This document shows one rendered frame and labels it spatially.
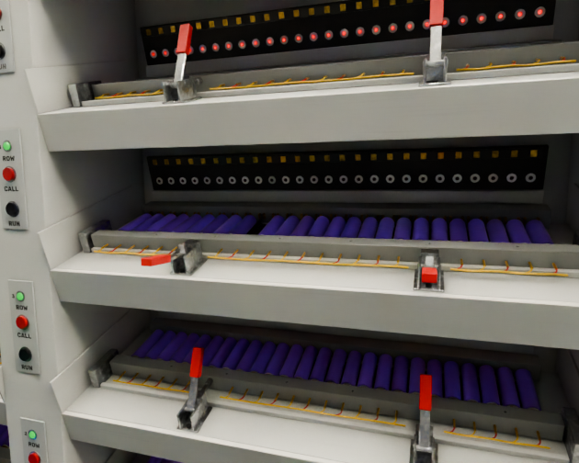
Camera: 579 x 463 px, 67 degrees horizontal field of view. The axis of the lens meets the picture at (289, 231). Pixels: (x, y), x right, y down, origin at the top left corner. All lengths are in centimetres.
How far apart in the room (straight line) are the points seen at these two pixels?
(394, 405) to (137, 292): 32
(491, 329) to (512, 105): 20
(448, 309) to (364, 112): 20
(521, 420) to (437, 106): 34
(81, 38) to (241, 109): 30
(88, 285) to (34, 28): 31
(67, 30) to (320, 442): 59
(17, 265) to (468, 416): 57
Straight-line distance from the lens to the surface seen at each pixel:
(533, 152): 59
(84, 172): 66
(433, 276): 37
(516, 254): 48
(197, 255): 52
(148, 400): 64
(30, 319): 66
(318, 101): 44
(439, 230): 52
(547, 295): 46
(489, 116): 43
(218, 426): 58
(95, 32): 72
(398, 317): 45
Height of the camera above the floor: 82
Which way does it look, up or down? 7 degrees down
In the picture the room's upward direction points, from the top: 1 degrees counter-clockwise
